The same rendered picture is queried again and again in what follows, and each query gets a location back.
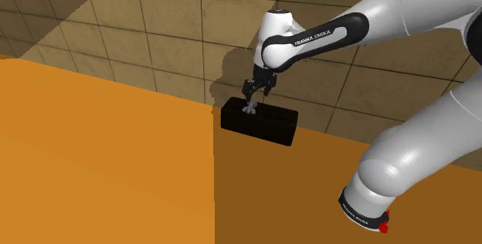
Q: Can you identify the black rectangular box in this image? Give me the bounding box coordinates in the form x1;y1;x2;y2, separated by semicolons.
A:
219;97;300;147

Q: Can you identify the small white lumpy object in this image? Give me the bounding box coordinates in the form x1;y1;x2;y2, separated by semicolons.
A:
241;101;259;116

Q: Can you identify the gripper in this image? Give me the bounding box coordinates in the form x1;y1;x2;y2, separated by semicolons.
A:
242;63;279;105

